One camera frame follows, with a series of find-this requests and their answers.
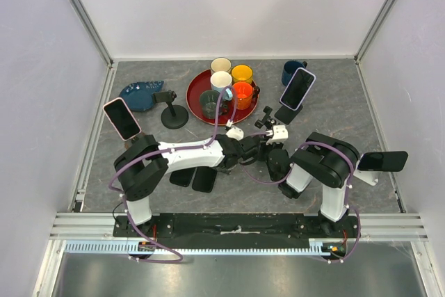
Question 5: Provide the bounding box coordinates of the black mounting base plate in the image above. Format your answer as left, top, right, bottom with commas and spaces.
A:
113, 211, 359, 250

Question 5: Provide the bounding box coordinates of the black-cased phone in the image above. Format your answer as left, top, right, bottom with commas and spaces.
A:
357, 151, 409, 172

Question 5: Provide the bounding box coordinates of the black flat phone stand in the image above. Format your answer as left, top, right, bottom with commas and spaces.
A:
274, 104, 303, 125

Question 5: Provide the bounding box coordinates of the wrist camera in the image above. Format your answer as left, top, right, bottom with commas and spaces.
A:
266, 125, 289, 145
225, 120, 244, 141

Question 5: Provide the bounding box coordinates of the blue leaf-shaped dish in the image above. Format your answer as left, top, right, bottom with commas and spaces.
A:
119, 81, 164, 112

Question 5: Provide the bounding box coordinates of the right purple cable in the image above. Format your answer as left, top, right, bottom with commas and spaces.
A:
239, 131, 362, 265

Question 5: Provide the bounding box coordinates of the wooden-base phone stand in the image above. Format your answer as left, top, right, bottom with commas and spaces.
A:
124, 134, 143, 150

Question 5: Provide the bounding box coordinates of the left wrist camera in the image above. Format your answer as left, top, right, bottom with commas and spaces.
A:
225, 120, 244, 141

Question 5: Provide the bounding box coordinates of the black phone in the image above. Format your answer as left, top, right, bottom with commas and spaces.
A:
192, 167, 218, 193
169, 168, 195, 188

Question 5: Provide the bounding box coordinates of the red round tray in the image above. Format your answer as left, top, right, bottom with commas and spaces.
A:
186, 69, 259, 126

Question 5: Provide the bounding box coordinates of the light blue mug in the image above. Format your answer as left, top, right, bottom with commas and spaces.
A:
210, 71, 233, 101

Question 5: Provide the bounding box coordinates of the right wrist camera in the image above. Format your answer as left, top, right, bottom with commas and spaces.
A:
266, 125, 289, 145

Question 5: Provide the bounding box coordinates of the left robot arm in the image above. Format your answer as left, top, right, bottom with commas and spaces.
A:
112, 134, 259, 236

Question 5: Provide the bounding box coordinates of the pink-cased phone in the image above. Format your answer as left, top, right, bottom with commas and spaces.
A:
102, 97, 142, 141

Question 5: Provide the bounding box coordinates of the grey mug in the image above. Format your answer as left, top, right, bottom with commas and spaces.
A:
200, 90, 229, 119

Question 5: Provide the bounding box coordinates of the orange mug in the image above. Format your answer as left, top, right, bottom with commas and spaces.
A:
233, 81, 260, 110

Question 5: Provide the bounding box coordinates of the lilac-cased phone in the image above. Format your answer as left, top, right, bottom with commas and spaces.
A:
280, 67, 316, 111

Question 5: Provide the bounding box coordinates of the purple cable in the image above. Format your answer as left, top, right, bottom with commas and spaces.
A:
239, 131, 362, 265
109, 85, 237, 264

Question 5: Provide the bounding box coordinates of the cream mug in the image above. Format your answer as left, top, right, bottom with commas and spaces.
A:
210, 57, 232, 74

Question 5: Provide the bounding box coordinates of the yellow mug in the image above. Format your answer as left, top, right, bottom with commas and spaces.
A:
231, 65, 253, 84

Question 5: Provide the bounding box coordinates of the grey cable duct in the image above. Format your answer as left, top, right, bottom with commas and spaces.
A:
65, 239, 331, 256

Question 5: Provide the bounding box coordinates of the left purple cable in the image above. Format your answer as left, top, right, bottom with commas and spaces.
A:
109, 85, 237, 264

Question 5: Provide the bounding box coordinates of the dark blue mug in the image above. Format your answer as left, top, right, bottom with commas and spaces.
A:
282, 60, 308, 86

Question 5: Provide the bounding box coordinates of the black round-base phone stand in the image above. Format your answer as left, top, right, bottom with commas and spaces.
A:
152, 90, 188, 129

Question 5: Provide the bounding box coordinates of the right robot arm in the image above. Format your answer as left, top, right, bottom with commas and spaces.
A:
265, 132, 360, 237

